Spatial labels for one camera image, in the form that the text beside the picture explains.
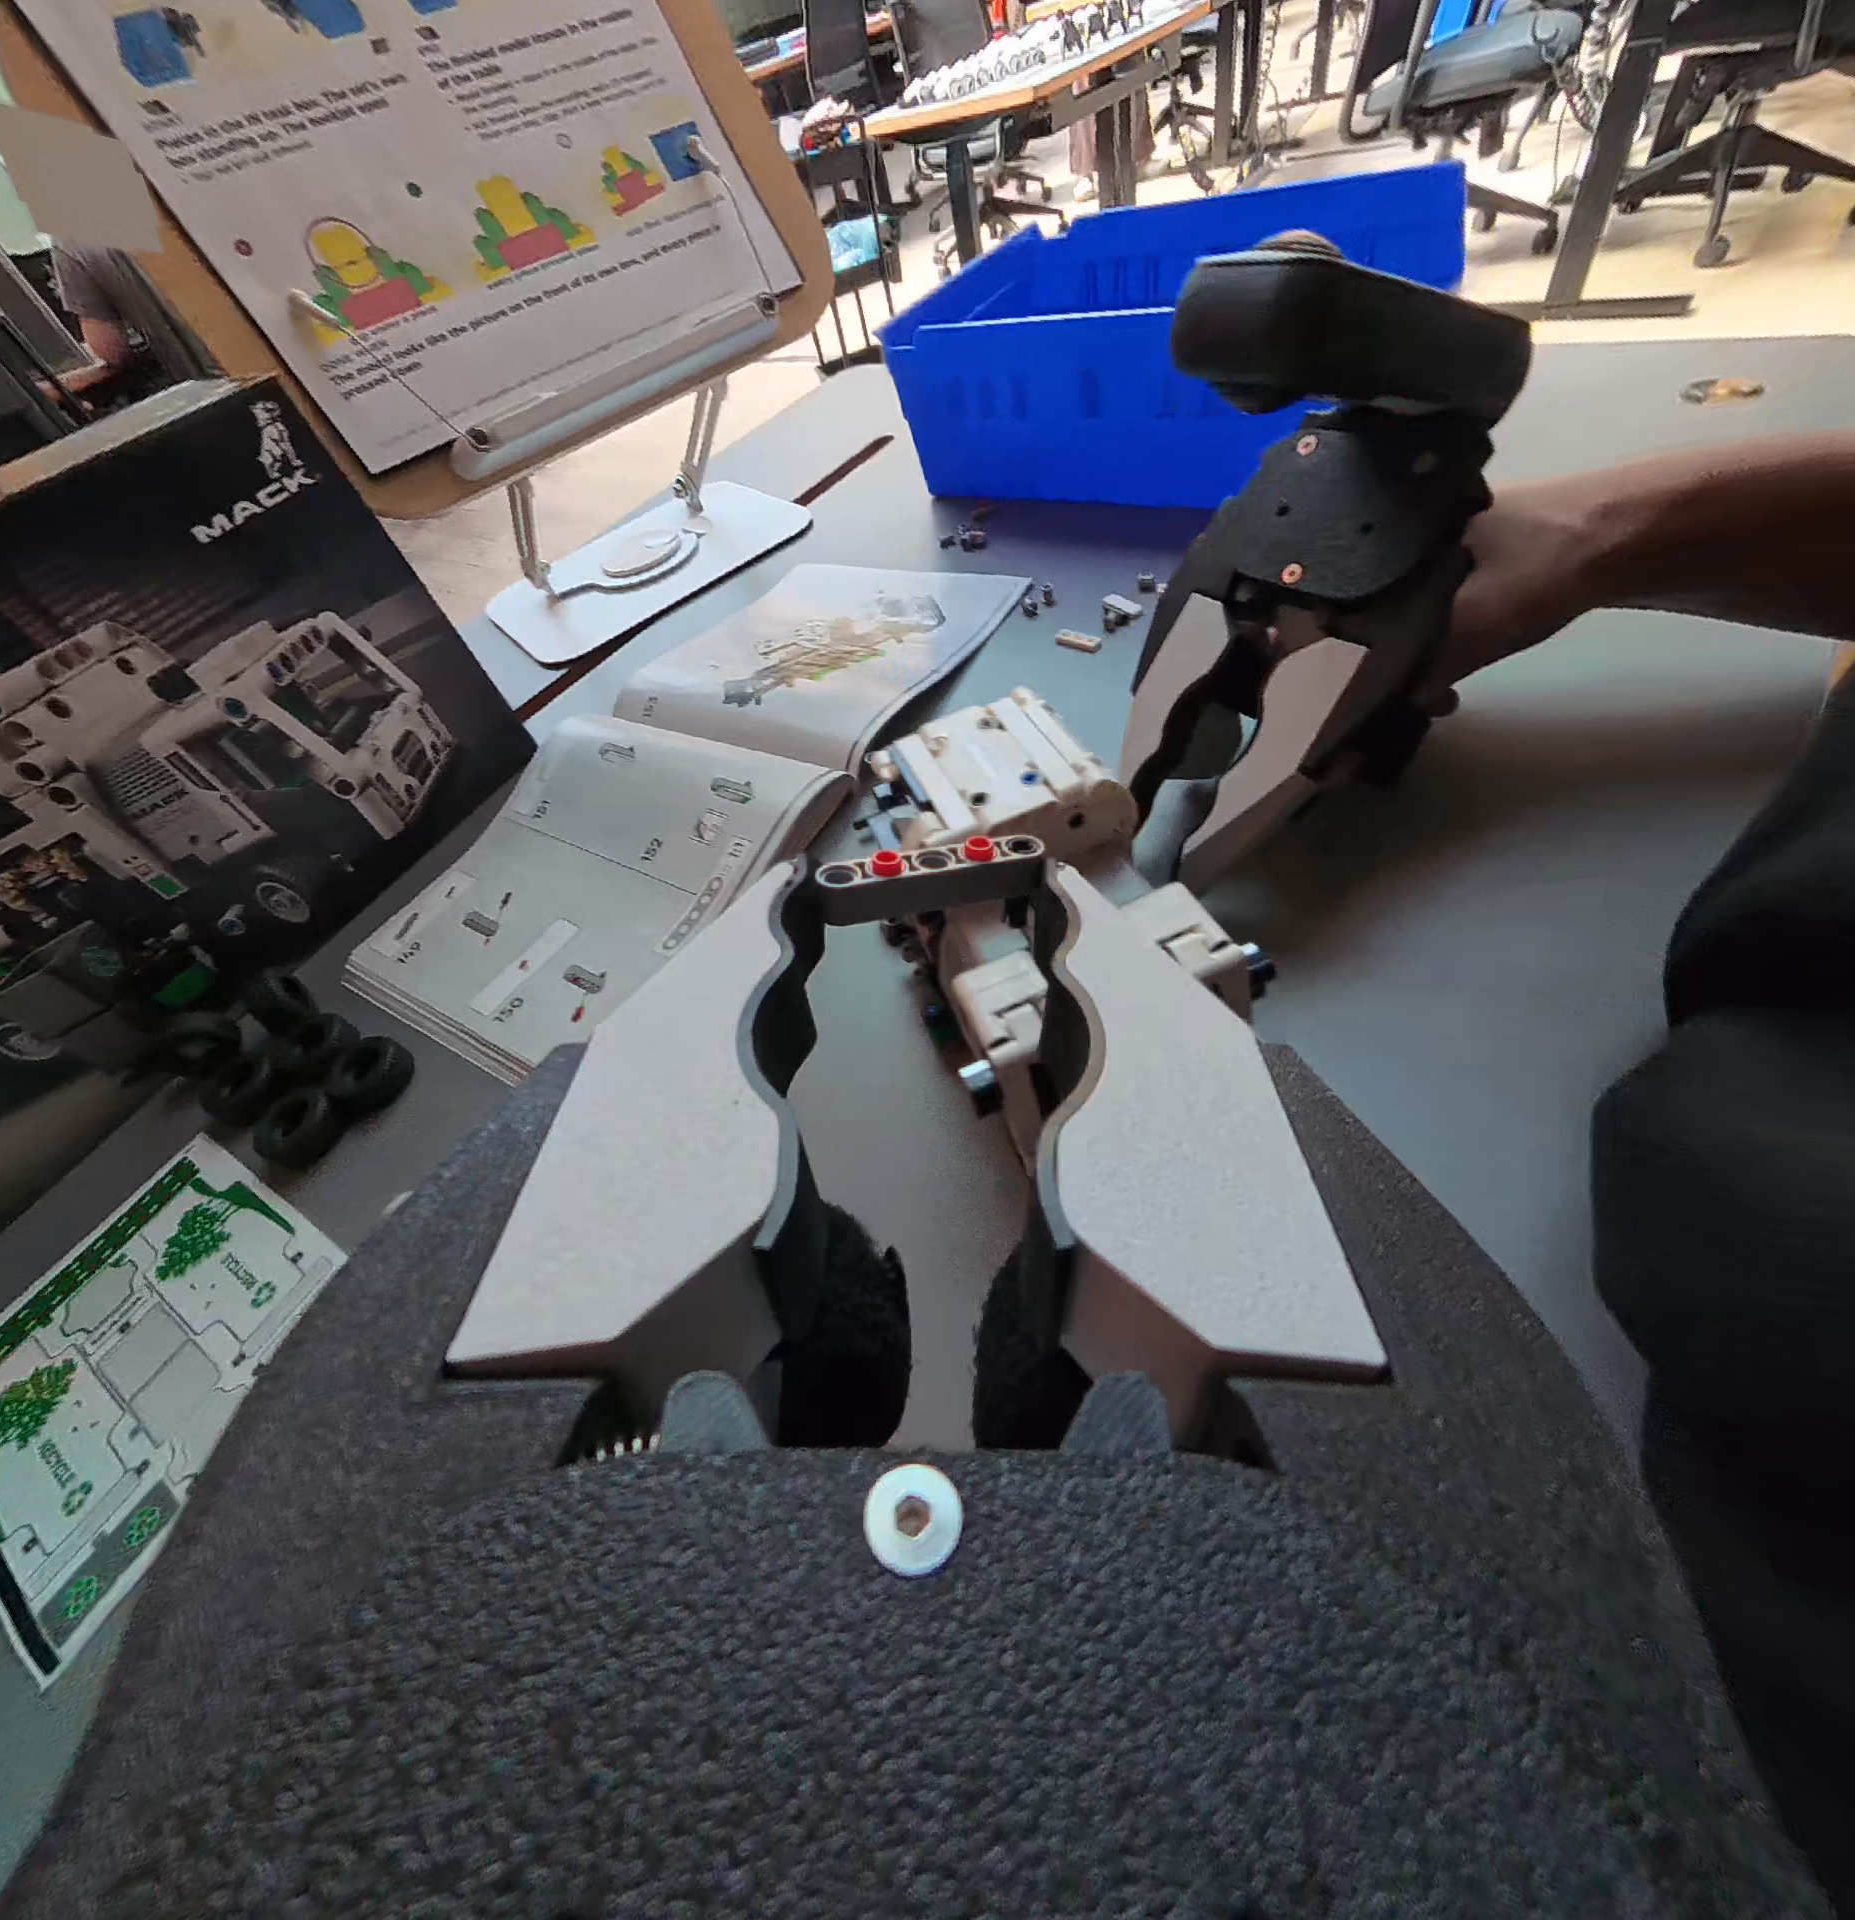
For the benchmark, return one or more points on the blue plastic bin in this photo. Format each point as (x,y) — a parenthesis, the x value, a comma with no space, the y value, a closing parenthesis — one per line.
(1048,389)

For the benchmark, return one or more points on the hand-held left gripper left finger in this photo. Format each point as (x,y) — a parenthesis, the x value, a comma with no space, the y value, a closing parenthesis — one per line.
(643,1169)

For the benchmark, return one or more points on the background desk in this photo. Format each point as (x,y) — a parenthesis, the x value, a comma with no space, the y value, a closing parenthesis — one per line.
(1016,82)

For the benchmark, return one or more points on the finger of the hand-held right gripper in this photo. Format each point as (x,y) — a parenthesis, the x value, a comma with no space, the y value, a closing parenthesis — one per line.
(1294,734)
(1176,705)

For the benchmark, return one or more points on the open instruction booklet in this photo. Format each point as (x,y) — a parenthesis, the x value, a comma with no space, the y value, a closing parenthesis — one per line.
(643,840)

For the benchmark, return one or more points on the black office chair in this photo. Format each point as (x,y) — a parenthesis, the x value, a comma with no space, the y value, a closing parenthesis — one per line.
(1767,151)
(1466,76)

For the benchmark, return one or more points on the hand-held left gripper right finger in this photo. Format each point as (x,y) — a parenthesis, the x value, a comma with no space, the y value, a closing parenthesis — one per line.
(1198,1185)

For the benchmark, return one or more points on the grey lego beam with red pins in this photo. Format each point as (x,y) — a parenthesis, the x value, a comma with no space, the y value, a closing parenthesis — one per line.
(929,899)

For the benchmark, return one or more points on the printed instruction sheet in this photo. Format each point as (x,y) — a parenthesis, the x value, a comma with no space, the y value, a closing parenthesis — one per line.
(418,151)

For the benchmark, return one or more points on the wooden document stand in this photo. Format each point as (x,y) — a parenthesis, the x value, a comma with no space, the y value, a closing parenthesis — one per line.
(717,539)

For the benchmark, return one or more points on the dark lego set box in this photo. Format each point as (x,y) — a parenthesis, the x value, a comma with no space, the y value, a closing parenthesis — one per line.
(193,674)

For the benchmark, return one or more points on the person's right forearm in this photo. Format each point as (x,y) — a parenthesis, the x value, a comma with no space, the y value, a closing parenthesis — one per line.
(1737,525)

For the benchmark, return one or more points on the scattered small lego pieces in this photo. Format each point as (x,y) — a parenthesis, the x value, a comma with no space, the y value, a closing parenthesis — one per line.
(1121,609)

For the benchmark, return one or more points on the person's right hand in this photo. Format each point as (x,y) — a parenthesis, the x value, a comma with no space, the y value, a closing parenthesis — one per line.
(1519,578)

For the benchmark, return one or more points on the green tree sticker sheet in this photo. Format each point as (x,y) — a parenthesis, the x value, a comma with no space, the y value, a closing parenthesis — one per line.
(134,1395)

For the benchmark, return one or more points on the pile of black tyres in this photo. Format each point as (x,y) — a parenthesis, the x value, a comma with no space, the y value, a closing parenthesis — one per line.
(365,1073)

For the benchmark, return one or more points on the white lego truck model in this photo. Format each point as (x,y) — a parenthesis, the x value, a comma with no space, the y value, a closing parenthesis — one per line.
(1004,766)

